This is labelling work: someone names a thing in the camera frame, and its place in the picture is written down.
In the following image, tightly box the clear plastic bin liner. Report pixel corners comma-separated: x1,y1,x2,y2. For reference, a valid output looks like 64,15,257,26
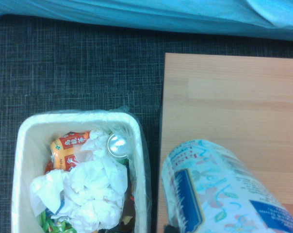
11,105,152,233

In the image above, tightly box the white floral print drink can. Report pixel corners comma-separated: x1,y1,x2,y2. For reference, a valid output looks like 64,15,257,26
161,139,293,233

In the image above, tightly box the orange tea can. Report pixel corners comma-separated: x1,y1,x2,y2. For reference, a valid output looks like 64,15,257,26
49,131,92,172

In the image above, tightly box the wooden coffee table black frame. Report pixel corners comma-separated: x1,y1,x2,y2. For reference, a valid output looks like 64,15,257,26
156,52,293,233

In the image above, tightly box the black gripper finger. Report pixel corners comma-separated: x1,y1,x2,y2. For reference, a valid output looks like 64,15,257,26
163,224,180,233

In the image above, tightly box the crumpled white paper tissue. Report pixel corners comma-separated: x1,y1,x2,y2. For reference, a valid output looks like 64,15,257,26
29,130,128,230

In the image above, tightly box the green plastic wrapper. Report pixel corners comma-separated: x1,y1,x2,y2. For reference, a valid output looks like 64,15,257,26
39,209,73,233

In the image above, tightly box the cream plastic trash bin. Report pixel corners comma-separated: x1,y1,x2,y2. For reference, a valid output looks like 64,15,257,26
11,109,152,233

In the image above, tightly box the light blue sofa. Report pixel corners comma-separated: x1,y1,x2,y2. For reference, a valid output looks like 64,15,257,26
0,0,293,43

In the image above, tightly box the silver can top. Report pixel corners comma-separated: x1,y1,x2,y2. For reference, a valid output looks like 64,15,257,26
106,133,130,160

